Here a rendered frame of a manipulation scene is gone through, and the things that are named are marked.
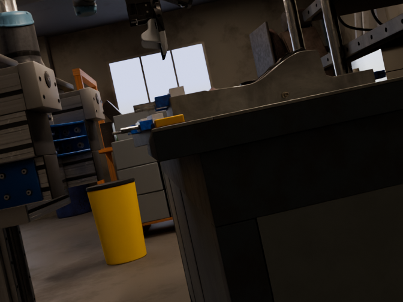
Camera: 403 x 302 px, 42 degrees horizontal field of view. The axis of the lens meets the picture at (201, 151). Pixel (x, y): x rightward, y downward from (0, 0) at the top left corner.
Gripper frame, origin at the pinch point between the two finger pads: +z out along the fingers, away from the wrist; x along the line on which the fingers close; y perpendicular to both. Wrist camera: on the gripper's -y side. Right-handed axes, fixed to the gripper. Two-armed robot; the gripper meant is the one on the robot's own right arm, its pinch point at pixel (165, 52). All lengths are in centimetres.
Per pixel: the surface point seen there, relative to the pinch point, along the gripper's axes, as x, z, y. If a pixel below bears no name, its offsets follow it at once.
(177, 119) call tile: 23.7, 18.1, 2.4
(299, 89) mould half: 8.2, 16.3, -28.8
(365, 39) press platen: -58, -1, -79
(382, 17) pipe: -476, -77, -303
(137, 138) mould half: -40.4, 18.1, 11.8
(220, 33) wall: -800, -158, -165
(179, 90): 2.5, 10.1, -0.9
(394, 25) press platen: -35, 0, -79
